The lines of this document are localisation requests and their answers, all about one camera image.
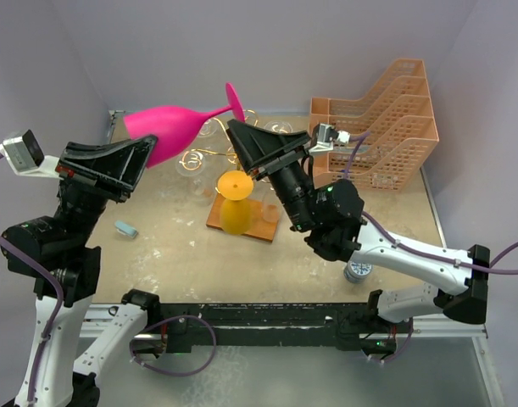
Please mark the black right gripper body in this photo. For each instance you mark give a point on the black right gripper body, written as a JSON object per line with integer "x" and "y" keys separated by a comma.
{"x": 283, "y": 154}

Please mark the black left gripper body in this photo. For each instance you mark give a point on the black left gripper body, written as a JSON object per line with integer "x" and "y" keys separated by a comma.
{"x": 108, "y": 178}

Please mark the clear champagne flute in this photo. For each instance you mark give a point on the clear champagne flute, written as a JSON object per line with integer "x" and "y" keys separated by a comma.
{"x": 279, "y": 126}

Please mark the clear wine glass front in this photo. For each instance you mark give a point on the clear wine glass front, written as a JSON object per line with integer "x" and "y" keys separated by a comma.
{"x": 209, "y": 128}

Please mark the clear wine glass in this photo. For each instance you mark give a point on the clear wine glass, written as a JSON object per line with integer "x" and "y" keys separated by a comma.
{"x": 209, "y": 128}
{"x": 270, "y": 206}

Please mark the yellow plastic goblet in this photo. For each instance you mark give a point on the yellow plastic goblet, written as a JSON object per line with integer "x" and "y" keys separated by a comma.
{"x": 235, "y": 187}

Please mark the pink plastic goblet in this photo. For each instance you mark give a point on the pink plastic goblet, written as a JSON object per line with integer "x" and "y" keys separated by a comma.
{"x": 176, "y": 127}

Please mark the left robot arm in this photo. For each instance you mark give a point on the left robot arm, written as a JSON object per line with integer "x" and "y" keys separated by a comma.
{"x": 53, "y": 250}

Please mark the gold wine glass rack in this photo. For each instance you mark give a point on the gold wine glass rack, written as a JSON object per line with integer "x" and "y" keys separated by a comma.
{"x": 216, "y": 178}

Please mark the small blue object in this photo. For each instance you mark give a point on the small blue object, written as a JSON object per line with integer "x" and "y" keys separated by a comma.
{"x": 125, "y": 229}

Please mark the peach plastic file organizer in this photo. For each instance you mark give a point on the peach plastic file organizer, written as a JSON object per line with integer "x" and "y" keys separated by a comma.
{"x": 392, "y": 130}

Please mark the blue white patterned tin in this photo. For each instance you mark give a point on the blue white patterned tin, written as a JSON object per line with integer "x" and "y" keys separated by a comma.
{"x": 357, "y": 272}

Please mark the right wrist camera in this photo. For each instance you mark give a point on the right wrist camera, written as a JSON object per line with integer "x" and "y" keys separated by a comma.
{"x": 324, "y": 137}

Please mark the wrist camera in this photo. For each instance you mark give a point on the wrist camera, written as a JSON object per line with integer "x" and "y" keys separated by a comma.
{"x": 324, "y": 137}
{"x": 25, "y": 156}

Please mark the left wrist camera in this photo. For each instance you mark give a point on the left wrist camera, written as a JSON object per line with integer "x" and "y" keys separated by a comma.
{"x": 25, "y": 156}

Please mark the black base frame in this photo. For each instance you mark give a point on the black base frame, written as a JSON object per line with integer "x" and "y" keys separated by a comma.
{"x": 344, "y": 326}

